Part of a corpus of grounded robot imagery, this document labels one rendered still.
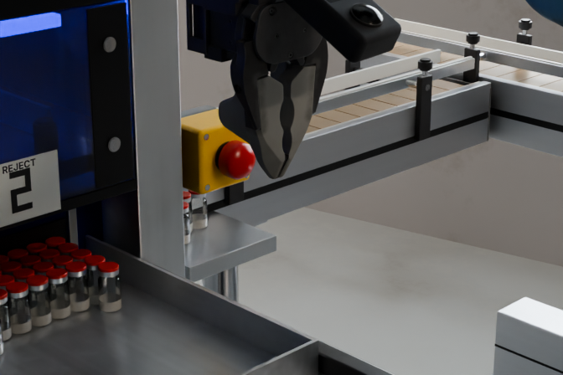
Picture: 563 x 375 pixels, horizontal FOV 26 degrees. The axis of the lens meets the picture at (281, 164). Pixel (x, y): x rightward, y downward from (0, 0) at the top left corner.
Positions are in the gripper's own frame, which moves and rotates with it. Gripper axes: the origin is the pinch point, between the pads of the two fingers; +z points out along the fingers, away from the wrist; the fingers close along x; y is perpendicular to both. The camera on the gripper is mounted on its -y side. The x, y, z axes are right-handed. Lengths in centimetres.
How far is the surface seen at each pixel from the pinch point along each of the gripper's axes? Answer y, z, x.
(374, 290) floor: 133, 110, -165
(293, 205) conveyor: 38, 25, -39
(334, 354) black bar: 0.6, 19.7, -7.1
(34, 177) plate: 27.4, 6.8, 5.5
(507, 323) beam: 35, 56, -84
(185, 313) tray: 18.9, 21.5, -5.2
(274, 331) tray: 6.6, 19.0, -5.5
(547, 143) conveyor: 29, 24, -82
